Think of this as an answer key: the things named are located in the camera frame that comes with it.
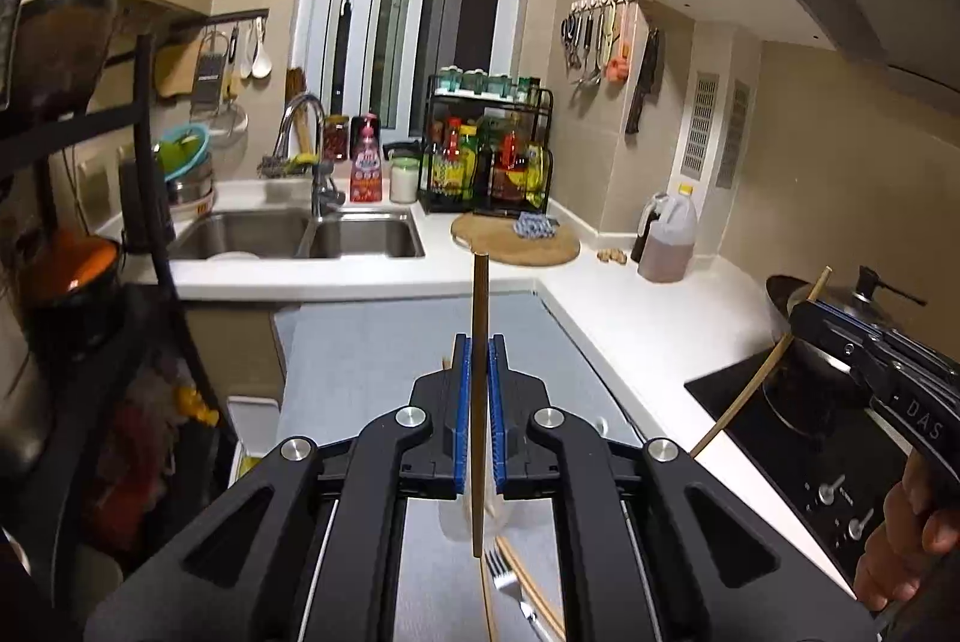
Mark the hanging cleaver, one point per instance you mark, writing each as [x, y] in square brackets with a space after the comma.
[643, 87]

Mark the red sauce jar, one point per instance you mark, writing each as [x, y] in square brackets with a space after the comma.
[337, 139]

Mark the wall vent grille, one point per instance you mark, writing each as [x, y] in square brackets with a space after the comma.
[699, 124]

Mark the red dish soap bottle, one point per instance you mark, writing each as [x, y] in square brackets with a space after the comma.
[366, 169]

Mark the white hanging ladles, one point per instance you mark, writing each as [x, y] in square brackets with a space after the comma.
[259, 57]

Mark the white jar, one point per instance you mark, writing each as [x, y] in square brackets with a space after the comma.
[403, 181]

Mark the black storage shelf rack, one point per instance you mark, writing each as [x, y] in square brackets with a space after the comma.
[150, 162]

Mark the steel kitchen sink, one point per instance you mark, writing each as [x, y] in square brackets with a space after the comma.
[240, 233]

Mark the yellow-capped oil jug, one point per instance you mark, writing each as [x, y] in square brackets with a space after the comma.
[667, 244]

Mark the steel kitchen faucet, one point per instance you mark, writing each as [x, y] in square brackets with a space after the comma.
[322, 184]

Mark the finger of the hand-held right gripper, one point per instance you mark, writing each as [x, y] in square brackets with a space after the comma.
[825, 334]
[862, 319]

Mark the row of green-lid spice jars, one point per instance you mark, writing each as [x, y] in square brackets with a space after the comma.
[487, 81]

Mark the round wooden cutting board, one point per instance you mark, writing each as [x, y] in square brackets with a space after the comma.
[510, 248]

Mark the bunch of hanging kitchen tools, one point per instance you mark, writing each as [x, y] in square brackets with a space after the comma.
[596, 42]

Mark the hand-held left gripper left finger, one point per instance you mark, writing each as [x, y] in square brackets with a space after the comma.
[457, 417]

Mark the orange and black bowl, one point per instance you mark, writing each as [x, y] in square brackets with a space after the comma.
[75, 267]

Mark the white plastic bin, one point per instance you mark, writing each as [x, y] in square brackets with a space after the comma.
[251, 432]

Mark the row of condiment bottles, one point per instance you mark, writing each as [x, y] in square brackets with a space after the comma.
[465, 162]

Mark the steel wok lid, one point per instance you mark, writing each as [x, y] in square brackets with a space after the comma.
[870, 293]

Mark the person's right hand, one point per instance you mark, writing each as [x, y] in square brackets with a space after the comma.
[911, 537]

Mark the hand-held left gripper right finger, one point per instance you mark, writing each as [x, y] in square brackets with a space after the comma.
[504, 417]

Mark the black spice rack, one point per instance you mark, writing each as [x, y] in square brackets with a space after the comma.
[546, 147]

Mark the black wok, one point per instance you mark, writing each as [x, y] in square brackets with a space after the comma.
[802, 387]

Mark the black glass cooktop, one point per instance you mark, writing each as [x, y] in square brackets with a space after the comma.
[787, 462]

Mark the green colander bowl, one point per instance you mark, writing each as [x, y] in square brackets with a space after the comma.
[184, 151]

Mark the hanging wooden board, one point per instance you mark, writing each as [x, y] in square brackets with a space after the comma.
[176, 68]

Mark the ginger pieces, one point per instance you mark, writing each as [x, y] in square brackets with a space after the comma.
[611, 255]

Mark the blue patterned cloth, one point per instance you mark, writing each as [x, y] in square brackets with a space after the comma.
[534, 226]

